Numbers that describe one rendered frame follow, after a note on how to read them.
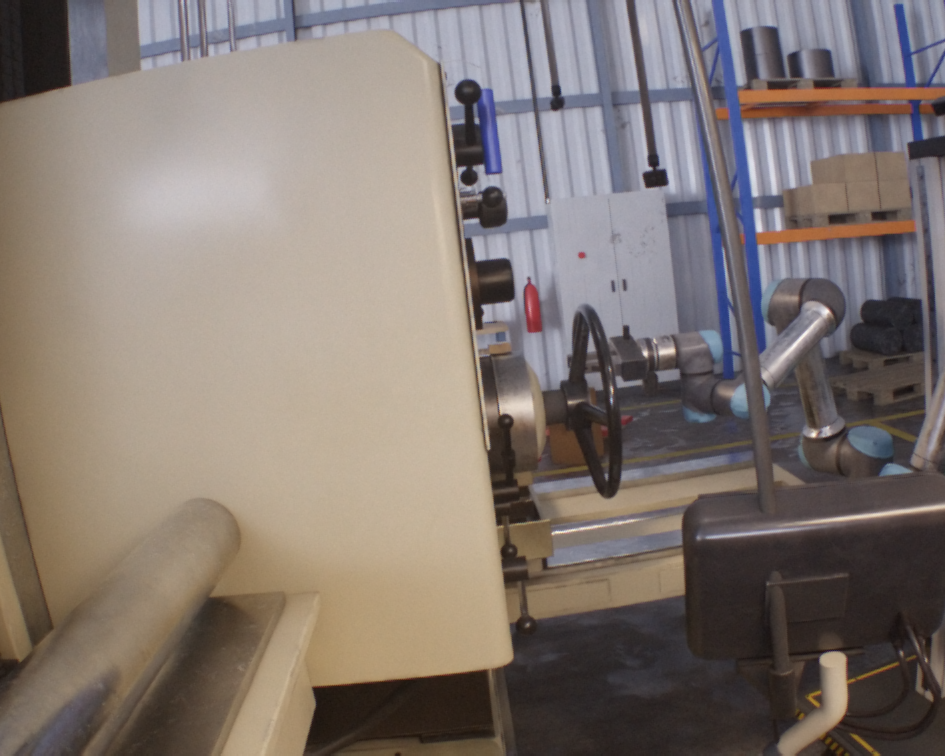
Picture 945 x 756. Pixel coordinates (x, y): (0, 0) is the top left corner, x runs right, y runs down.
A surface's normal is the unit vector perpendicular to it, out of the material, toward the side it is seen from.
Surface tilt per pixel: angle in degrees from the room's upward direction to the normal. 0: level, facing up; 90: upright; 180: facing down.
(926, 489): 20
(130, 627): 49
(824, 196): 90
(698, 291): 90
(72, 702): 56
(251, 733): 0
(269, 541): 90
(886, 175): 90
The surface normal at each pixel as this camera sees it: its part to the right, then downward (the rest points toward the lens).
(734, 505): -0.18, -0.87
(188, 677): -0.12, -0.98
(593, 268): 0.07, 0.13
